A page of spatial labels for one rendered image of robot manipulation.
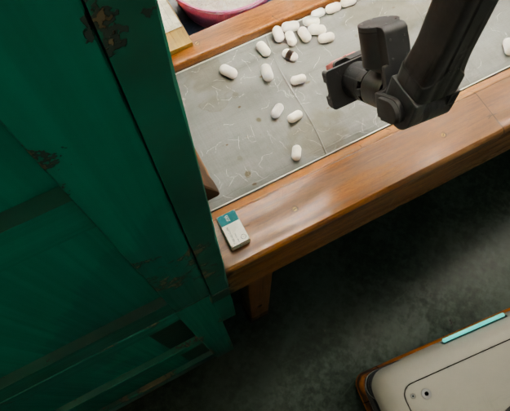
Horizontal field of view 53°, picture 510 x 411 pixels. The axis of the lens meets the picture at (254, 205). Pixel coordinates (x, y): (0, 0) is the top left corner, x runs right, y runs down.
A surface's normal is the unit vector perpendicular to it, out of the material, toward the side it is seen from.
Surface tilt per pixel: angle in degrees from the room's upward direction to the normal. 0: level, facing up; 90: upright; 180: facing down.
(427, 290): 0
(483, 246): 0
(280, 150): 0
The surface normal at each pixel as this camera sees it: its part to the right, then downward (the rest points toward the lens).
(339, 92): 0.35, 0.40
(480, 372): 0.00, -0.36
